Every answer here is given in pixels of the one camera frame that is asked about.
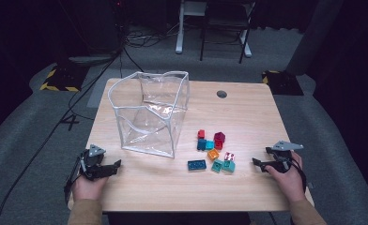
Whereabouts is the orange toy block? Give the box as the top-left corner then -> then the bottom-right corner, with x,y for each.
207,148 -> 221,161

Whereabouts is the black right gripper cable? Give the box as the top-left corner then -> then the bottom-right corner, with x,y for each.
289,157 -> 308,193

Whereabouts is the grey curtain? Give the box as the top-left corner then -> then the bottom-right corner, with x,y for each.
284,0 -> 345,76

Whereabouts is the person's right hand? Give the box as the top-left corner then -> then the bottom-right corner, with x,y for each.
265,152 -> 307,204

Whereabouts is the black chair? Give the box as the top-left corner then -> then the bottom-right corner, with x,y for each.
199,0 -> 256,65

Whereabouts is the bundle of floor cables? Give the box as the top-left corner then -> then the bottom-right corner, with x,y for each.
124,22 -> 181,50

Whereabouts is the clear plastic bag white trim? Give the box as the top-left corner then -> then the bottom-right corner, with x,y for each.
107,70 -> 191,158

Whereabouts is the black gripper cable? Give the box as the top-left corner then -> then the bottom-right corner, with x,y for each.
289,157 -> 308,193
63,154 -> 86,204

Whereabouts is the teal toy block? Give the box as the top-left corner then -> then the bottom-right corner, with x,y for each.
210,159 -> 224,173
222,159 -> 237,173

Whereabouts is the grey flat stand foot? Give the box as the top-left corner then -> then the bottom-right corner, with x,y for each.
68,55 -> 115,67

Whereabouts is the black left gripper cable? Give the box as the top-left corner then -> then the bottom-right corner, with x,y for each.
63,154 -> 86,204

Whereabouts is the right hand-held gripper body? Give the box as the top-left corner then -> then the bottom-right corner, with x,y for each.
270,140 -> 304,173

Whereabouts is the white desk frame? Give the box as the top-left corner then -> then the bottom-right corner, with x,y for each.
175,0 -> 253,59

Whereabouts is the long black floor cable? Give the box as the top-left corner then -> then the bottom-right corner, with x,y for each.
0,46 -> 124,225

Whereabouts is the black equipment rack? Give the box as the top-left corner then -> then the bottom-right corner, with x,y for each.
56,0 -> 127,57

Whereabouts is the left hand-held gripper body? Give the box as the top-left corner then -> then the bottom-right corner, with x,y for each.
78,143 -> 107,181

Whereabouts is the long blue toy block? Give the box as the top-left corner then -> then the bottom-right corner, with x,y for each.
187,159 -> 207,172

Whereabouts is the yellow black striped stand base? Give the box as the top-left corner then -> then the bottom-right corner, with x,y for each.
261,69 -> 304,97
39,64 -> 89,93

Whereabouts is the person's left hand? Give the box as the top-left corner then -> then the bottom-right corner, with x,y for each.
71,176 -> 110,203

